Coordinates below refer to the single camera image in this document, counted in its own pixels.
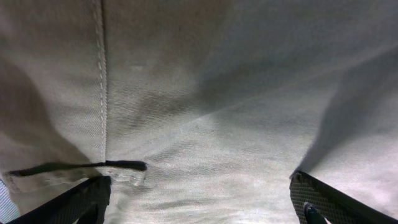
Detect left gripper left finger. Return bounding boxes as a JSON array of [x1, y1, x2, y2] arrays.
[[9, 176, 111, 224]]

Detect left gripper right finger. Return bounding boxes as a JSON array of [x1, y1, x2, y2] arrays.
[[289, 171, 397, 224]]

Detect khaki cargo shorts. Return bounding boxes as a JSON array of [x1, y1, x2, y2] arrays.
[[1, 0, 397, 223]]

